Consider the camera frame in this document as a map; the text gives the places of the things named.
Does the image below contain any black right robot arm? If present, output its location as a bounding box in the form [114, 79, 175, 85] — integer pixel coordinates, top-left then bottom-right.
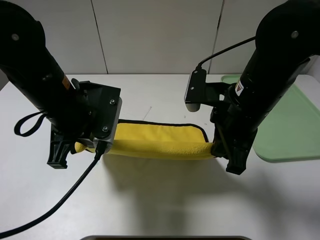
[210, 0, 320, 175]

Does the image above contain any light green plastic tray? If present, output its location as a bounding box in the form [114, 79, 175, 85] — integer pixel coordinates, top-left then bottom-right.
[220, 74, 320, 164]

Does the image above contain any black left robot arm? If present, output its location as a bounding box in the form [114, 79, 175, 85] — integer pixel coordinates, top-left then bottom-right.
[0, 0, 122, 169]

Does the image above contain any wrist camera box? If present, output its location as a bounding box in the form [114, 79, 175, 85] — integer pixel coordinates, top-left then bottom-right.
[184, 69, 207, 112]
[78, 95, 122, 154]

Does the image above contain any black right camera cable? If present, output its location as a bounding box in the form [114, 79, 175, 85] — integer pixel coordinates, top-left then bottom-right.
[195, 36, 256, 72]

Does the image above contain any black left camera cable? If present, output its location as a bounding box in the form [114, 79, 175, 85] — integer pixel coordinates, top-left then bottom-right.
[0, 141, 107, 237]

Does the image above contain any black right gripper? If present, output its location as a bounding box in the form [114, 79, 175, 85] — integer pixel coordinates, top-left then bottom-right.
[205, 81, 258, 175]

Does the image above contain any black camera cable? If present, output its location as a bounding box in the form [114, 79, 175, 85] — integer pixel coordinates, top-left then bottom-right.
[195, 36, 256, 72]
[0, 141, 107, 237]

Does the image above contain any yellow towel with black trim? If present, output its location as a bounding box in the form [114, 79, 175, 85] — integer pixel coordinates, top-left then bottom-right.
[70, 119, 218, 161]

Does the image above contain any black strap loop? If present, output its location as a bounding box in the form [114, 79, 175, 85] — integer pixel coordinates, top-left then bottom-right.
[14, 111, 48, 137]

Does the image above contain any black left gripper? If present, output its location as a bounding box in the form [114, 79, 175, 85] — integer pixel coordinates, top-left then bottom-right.
[47, 78, 121, 169]

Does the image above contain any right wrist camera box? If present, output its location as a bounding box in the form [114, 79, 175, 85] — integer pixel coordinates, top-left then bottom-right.
[184, 69, 207, 112]

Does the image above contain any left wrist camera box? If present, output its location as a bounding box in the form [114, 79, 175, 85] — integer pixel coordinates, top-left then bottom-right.
[78, 95, 122, 154]

